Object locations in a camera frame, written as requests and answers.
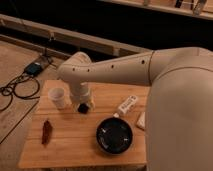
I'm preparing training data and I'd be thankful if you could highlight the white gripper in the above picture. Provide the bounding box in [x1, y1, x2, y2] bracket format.
[69, 83, 95, 110]

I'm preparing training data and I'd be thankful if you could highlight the white ceramic cup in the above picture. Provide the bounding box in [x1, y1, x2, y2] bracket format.
[48, 88, 66, 110]

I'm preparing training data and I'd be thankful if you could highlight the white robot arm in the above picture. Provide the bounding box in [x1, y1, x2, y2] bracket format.
[58, 47, 213, 171]

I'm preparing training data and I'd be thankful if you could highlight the black ceramic bowl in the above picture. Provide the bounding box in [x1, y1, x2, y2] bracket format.
[96, 117, 133, 154]

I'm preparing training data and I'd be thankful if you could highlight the black rectangular phone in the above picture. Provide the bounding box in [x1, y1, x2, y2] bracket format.
[78, 104, 89, 114]

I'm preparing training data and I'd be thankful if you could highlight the wooden table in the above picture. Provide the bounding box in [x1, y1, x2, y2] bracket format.
[19, 80, 149, 169]

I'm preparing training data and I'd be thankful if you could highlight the white tube with label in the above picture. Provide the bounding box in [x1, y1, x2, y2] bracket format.
[113, 95, 138, 118]

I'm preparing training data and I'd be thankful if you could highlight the black power adapter box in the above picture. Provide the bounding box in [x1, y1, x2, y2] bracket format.
[24, 62, 43, 76]

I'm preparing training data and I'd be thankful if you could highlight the dark red snack wrapper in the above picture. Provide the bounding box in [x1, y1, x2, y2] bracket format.
[42, 120, 53, 145]

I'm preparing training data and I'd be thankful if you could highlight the white wedge object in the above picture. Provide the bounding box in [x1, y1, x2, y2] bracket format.
[136, 112, 145, 130]

